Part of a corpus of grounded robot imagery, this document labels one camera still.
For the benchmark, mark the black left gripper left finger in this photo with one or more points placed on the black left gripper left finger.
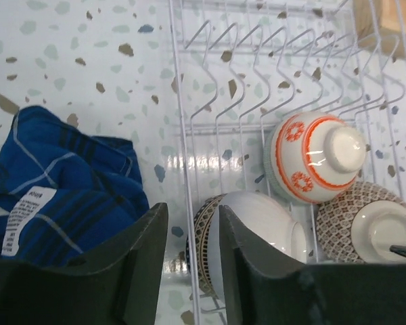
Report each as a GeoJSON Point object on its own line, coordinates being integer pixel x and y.
{"type": "Point", "coordinates": [116, 282]}

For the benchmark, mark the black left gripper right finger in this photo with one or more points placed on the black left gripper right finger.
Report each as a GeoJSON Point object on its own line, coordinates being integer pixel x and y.
{"type": "Point", "coordinates": [264, 286]}

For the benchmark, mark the brown lattice pattern bowl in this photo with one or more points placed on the brown lattice pattern bowl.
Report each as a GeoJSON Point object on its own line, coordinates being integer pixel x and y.
{"type": "Point", "coordinates": [361, 224]}

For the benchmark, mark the plain white bowl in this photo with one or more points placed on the plain white bowl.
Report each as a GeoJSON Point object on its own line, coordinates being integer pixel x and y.
{"type": "Point", "coordinates": [267, 219]}

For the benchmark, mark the orange floral pattern bowl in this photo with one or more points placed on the orange floral pattern bowl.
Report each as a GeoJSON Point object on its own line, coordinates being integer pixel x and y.
{"type": "Point", "coordinates": [316, 156]}

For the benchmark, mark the white wire dish rack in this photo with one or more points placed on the white wire dish rack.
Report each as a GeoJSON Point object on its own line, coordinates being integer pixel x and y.
{"type": "Point", "coordinates": [242, 67]}

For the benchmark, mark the pale green bowl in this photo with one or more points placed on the pale green bowl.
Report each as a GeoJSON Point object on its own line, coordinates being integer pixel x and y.
{"type": "Point", "coordinates": [269, 172]}

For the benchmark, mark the blue plaid cloth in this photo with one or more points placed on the blue plaid cloth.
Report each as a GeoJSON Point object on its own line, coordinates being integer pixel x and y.
{"type": "Point", "coordinates": [62, 192]}

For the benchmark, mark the wooden clothes stand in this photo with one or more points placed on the wooden clothes stand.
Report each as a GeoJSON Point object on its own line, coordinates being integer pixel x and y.
{"type": "Point", "coordinates": [384, 20]}

